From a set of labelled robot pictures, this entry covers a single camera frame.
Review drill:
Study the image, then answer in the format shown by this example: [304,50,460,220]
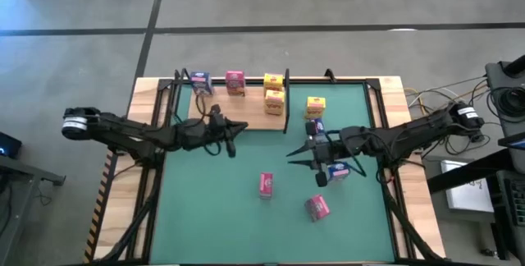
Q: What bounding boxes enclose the grey equipment stand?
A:
[484,54,525,135]

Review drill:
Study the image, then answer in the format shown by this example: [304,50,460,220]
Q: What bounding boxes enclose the wooden board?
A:
[171,67,290,135]

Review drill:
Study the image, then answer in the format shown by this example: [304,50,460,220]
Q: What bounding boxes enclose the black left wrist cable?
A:
[194,93,223,156]

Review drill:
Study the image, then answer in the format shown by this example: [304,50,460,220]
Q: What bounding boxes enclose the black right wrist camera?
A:
[314,169,330,189]

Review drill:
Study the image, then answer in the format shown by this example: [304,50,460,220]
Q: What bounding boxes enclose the pink cereal box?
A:
[224,70,246,97]
[258,172,274,200]
[304,194,331,222]

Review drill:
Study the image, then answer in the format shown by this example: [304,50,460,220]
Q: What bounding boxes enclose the black keyboard blue keys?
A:
[503,177,525,228]

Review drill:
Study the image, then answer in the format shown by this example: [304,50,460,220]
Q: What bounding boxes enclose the yellow cereal box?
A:
[304,96,327,121]
[262,72,285,94]
[264,89,286,117]

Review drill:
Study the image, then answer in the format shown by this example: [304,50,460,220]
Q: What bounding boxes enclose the black cable coil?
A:
[486,86,525,118]

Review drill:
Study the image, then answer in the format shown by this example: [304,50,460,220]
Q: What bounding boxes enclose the black computer case blue lights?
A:
[0,131,23,159]

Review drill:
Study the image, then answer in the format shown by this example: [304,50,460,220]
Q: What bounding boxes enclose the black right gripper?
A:
[285,121,354,171]

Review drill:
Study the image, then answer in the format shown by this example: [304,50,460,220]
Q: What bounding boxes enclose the white board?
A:
[441,158,495,213]

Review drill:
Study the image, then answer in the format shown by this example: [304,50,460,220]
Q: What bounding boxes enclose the grey metal desk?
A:
[0,154,66,266]

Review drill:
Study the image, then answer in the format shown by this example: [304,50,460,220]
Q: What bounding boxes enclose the yellow black hazard tape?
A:
[83,150,116,264]

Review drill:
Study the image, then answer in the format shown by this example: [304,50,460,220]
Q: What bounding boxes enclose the green table mat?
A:
[149,83,397,264]

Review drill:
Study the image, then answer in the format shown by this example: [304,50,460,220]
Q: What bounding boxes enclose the black metal table frame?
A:
[84,76,448,266]

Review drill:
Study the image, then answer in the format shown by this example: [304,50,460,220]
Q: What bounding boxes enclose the blue cereal box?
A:
[305,117,328,144]
[326,161,352,183]
[189,71,214,97]

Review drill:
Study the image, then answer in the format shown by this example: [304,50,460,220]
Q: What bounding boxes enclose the yellow cable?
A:
[404,80,489,113]

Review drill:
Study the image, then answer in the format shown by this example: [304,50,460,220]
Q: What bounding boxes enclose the black side desk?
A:
[426,146,525,261]

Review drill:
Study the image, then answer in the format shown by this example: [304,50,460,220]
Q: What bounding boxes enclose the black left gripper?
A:
[180,104,249,151]

